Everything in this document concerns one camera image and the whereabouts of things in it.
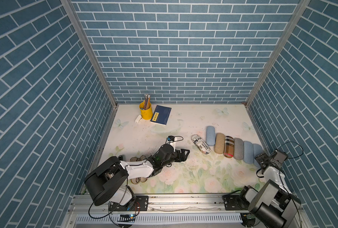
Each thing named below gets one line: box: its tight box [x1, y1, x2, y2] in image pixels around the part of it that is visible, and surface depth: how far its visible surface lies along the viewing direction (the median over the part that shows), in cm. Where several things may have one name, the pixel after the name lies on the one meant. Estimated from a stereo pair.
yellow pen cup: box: [139, 101, 153, 121], surface depth 108 cm
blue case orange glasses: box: [206, 125, 216, 147], surface depth 99 cm
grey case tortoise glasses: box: [233, 137, 245, 161], surface depth 93 cm
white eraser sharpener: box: [134, 114, 143, 124], surface depth 110 cm
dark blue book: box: [150, 104, 172, 126], surface depth 114 cm
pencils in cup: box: [143, 93, 151, 110], surface depth 107 cm
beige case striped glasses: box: [190, 133, 212, 155], surface depth 95 cm
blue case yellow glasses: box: [243, 140, 254, 165], surface depth 93 cm
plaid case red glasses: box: [223, 135, 235, 159], surface depth 93 cm
